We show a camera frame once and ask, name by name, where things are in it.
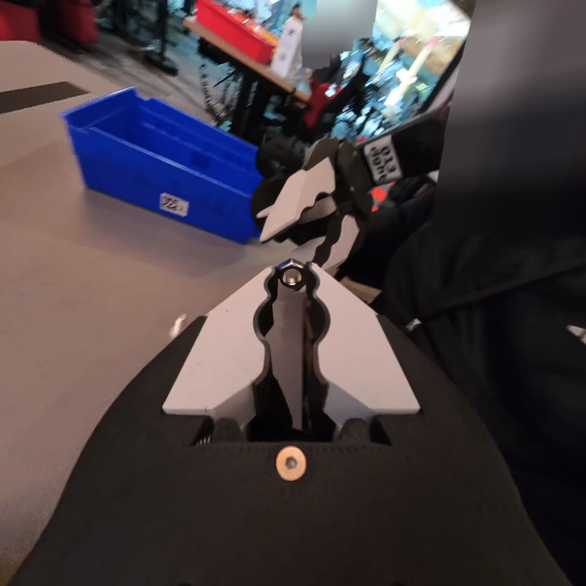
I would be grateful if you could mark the red bag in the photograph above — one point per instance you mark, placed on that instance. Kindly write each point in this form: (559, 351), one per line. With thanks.
(320, 105)

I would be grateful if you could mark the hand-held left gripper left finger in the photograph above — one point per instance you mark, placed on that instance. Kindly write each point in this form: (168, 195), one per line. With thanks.
(219, 361)

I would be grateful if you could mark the silver hex bolt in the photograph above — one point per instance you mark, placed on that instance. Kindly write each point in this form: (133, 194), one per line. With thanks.
(290, 264)

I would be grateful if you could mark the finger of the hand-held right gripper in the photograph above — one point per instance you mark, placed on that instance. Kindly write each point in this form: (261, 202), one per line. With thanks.
(302, 192)
(348, 242)

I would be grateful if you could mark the person's right forearm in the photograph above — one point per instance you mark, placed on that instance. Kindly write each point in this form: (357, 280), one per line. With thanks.
(403, 256)

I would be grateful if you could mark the blue storage bin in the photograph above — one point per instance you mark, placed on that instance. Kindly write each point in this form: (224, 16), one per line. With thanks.
(137, 174)

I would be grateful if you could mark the dark table slot cover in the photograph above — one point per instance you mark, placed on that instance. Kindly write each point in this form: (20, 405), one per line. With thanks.
(36, 97)

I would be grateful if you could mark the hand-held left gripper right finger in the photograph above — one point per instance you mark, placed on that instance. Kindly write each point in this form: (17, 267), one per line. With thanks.
(366, 361)

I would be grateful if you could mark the red storage bin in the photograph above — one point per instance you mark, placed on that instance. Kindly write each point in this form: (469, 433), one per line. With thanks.
(229, 23)

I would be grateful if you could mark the brown edged desk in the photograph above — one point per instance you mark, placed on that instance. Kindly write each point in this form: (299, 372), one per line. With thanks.
(256, 68)

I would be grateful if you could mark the white carton box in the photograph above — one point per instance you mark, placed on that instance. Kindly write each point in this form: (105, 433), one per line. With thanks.
(288, 50)

